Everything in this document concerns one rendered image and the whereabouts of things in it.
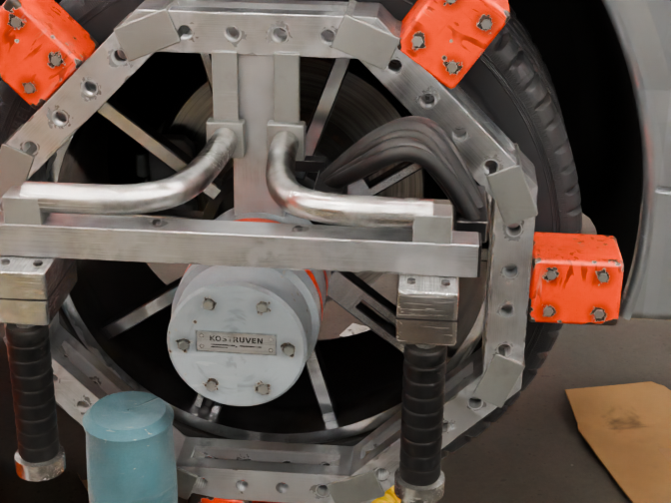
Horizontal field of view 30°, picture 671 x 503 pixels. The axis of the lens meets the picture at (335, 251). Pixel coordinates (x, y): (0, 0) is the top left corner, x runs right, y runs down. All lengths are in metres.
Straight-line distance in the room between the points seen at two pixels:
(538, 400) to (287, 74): 1.69
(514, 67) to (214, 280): 0.37
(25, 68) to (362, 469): 0.54
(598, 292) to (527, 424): 1.43
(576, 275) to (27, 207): 0.53
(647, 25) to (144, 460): 0.67
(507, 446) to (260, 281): 1.53
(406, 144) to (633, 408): 1.73
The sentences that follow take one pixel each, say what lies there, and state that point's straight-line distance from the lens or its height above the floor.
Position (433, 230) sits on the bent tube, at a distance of 1.02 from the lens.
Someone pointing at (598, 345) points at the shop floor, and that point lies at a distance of 3.01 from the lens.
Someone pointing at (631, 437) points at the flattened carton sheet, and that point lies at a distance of 2.65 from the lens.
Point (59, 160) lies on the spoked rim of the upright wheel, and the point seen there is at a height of 0.94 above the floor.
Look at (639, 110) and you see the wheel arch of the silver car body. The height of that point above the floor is 0.99.
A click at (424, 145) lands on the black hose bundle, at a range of 1.08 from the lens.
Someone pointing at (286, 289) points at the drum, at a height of 0.90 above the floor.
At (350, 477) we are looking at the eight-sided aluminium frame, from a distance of 1.37.
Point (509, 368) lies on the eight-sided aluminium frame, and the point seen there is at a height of 0.76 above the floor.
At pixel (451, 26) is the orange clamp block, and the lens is 1.16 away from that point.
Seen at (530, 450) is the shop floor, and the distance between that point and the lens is 2.59.
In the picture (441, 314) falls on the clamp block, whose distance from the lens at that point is 1.02.
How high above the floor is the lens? 1.39
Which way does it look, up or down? 24 degrees down
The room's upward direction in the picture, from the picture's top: 1 degrees clockwise
